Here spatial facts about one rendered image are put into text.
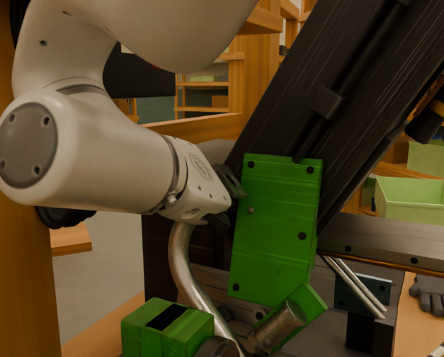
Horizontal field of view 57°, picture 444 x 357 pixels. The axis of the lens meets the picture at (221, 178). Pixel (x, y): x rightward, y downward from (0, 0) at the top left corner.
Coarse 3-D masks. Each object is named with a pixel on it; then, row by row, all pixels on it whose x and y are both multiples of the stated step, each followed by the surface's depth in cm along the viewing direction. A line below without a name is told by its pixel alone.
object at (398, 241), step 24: (336, 216) 77; (360, 216) 77; (336, 240) 65; (360, 240) 65; (384, 240) 65; (408, 240) 65; (432, 240) 65; (384, 264) 62; (408, 264) 60; (432, 264) 59
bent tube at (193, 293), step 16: (224, 176) 55; (240, 192) 57; (176, 224) 59; (176, 240) 59; (176, 256) 59; (176, 272) 58; (192, 272) 59; (192, 288) 57; (192, 304) 57; (208, 304) 57; (224, 320) 56; (224, 336) 55; (240, 352) 54
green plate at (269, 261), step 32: (256, 160) 59; (288, 160) 57; (320, 160) 55; (256, 192) 59; (288, 192) 57; (256, 224) 58; (288, 224) 56; (256, 256) 58; (288, 256) 56; (256, 288) 58; (288, 288) 56
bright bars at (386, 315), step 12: (336, 264) 68; (348, 276) 69; (360, 288) 68; (360, 300) 66; (372, 300) 68; (372, 312) 66; (384, 312) 67; (396, 312) 67; (384, 324) 64; (396, 324) 68; (372, 336) 65; (384, 336) 64; (372, 348) 66; (384, 348) 65
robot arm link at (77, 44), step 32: (32, 0) 30; (64, 0) 26; (96, 0) 23; (128, 0) 22; (160, 0) 21; (192, 0) 21; (224, 0) 21; (256, 0) 23; (32, 32) 31; (64, 32) 31; (96, 32) 32; (128, 32) 23; (160, 32) 22; (192, 32) 22; (224, 32) 23; (32, 64) 33; (64, 64) 34; (96, 64) 36; (160, 64) 24; (192, 64) 24
